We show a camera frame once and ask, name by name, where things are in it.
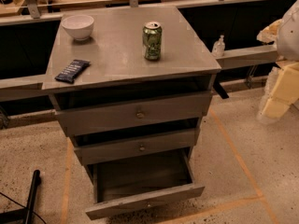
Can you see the grey top drawer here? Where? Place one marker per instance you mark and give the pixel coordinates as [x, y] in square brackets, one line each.
[103, 118]

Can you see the clear sanitizer pump bottle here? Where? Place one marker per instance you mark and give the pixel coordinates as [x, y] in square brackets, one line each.
[218, 47]

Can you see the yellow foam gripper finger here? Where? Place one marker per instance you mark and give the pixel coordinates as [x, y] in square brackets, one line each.
[280, 92]

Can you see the grey middle drawer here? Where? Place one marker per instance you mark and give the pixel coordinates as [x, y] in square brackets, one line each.
[137, 146]

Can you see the grey metal railing beam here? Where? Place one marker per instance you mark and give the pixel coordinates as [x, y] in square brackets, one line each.
[237, 58]

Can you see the grey drawer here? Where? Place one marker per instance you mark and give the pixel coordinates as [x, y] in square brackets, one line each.
[103, 118]
[132, 184]
[137, 146]

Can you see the green soda can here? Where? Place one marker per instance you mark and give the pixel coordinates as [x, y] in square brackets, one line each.
[152, 40]

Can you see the grey wooden drawer cabinet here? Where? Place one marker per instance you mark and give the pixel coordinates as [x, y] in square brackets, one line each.
[118, 71]

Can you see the white ceramic bowl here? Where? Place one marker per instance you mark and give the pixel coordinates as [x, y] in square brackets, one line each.
[79, 27]

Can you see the black metal stand leg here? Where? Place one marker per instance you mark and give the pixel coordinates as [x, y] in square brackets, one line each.
[24, 214]

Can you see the grey bottom drawer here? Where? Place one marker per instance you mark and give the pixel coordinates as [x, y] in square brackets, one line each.
[132, 184]

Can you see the dark blue snack bar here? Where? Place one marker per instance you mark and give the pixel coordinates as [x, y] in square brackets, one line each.
[74, 69]

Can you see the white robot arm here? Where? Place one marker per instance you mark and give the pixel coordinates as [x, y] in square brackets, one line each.
[285, 33]

